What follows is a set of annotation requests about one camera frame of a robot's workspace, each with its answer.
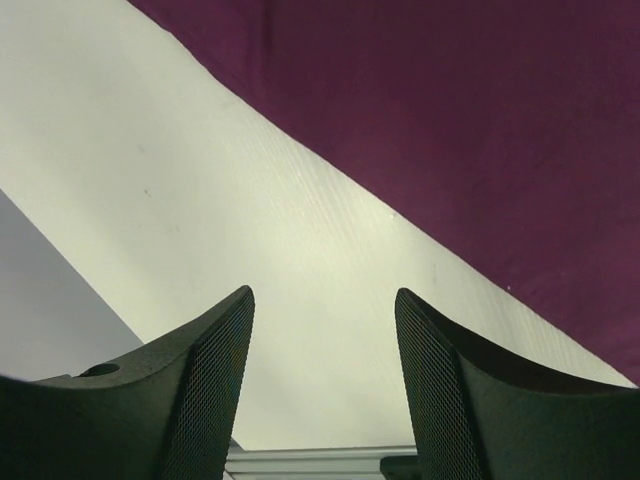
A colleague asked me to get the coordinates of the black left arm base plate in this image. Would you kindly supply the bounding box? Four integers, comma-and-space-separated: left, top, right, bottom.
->
379, 455, 422, 480

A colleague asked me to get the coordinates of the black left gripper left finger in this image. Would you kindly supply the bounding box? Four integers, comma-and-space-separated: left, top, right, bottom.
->
1, 286, 255, 479

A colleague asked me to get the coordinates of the purple cloth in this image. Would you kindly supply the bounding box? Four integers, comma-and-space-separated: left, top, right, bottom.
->
138, 1, 639, 381

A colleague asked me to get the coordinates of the aluminium front rail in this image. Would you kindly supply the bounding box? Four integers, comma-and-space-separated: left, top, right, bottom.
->
225, 447, 417, 479

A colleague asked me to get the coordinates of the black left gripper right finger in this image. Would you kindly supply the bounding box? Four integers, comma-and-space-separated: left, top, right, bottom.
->
394, 288, 639, 479

